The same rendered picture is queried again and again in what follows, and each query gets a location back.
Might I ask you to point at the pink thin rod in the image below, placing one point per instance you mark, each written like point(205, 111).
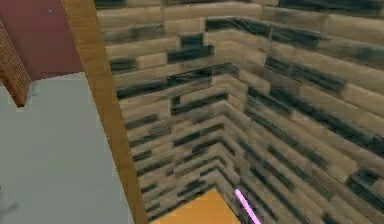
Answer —
point(246, 205)

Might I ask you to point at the brown wooden door frame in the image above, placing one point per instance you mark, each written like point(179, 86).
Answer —
point(103, 100)

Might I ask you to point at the brown woven cabinet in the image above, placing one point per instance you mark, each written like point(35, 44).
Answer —
point(13, 76)

